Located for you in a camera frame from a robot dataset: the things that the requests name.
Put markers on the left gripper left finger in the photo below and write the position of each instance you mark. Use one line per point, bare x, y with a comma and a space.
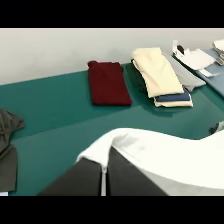
81, 180

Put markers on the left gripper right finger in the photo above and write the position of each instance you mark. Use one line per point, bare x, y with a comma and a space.
128, 180

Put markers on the white garment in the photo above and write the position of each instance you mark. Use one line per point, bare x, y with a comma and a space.
173, 156

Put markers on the dark grey garment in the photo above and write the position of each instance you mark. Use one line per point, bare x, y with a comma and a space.
7, 146

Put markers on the pale cream garment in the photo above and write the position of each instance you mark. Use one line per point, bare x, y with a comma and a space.
173, 104

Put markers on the blue garment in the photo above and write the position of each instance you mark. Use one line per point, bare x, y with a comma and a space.
173, 97

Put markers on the dark red garment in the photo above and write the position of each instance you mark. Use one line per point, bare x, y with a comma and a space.
108, 83

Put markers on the light grey garment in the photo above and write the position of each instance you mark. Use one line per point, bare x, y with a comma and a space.
186, 75

